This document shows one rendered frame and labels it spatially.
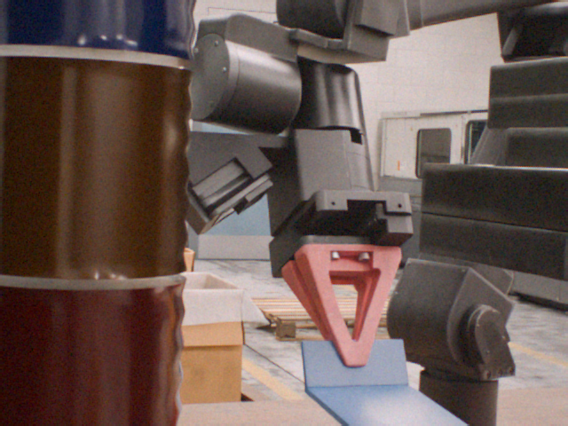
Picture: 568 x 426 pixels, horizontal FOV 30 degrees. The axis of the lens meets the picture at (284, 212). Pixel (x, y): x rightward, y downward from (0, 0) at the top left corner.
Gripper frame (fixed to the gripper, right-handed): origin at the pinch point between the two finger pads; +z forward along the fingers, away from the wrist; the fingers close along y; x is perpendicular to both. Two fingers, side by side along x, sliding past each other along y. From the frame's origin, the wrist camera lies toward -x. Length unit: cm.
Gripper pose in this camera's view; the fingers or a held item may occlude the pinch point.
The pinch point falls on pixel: (351, 354)
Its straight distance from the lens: 69.0
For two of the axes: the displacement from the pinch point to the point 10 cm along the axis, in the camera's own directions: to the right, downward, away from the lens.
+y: 3.2, -3.7, -8.7
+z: 1.0, 9.3, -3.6
